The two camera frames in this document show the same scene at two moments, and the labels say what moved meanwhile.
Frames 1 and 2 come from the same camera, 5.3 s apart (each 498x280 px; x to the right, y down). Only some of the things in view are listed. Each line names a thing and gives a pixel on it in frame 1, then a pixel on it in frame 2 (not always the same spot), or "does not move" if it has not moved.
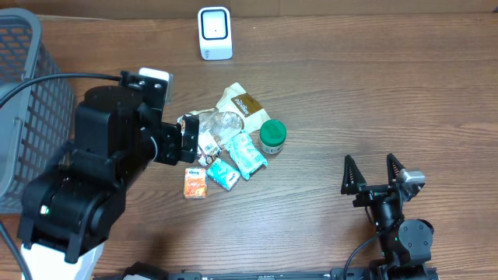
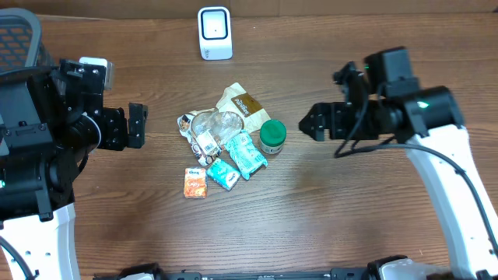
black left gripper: [177, 150] → [118, 124]
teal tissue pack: [223, 174] does not move
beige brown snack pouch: [235, 113] does not move
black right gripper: [359, 185] → [323, 120]
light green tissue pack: [245, 154] does not move
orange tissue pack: [194, 183] does not move
